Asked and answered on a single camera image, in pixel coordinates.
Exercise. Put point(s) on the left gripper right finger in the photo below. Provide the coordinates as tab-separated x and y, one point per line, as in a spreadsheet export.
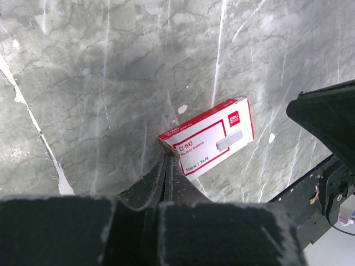
192	230

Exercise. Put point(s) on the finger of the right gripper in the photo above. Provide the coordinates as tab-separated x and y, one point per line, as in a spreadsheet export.
328	114

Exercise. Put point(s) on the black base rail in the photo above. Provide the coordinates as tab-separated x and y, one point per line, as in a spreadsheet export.
313	201

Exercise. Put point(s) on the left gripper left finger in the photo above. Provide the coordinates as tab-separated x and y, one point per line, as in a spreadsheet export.
84	230

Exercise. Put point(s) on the red white staple box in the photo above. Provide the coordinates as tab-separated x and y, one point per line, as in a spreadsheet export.
211	137

